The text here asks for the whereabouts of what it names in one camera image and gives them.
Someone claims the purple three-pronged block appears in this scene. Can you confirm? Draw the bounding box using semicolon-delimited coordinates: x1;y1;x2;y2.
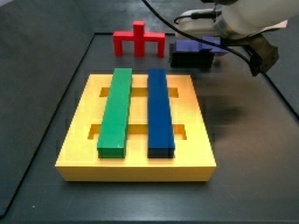
173;39;228;56

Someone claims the black cable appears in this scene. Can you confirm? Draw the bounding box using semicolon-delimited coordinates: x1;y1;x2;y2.
140;0;257;77

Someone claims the green bar block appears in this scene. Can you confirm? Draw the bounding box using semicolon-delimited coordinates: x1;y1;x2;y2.
97;68;132;158

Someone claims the yellow slotted board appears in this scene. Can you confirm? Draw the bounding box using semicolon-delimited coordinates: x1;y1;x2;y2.
54;74;216;182

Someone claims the red three-pronged block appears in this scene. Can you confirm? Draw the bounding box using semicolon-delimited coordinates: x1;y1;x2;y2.
112;21;165;58

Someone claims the blue bar block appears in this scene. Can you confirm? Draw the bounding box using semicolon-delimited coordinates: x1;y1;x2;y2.
146;69;174;158

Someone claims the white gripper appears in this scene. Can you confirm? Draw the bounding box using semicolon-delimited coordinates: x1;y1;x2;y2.
173;9;220;38

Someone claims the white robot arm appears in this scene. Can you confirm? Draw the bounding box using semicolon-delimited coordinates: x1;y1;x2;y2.
174;0;299;39

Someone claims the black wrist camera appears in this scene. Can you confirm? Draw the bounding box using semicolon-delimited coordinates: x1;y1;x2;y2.
221;34;278;76

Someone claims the black angled fixture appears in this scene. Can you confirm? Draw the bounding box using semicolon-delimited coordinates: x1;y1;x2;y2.
169;44;214;69

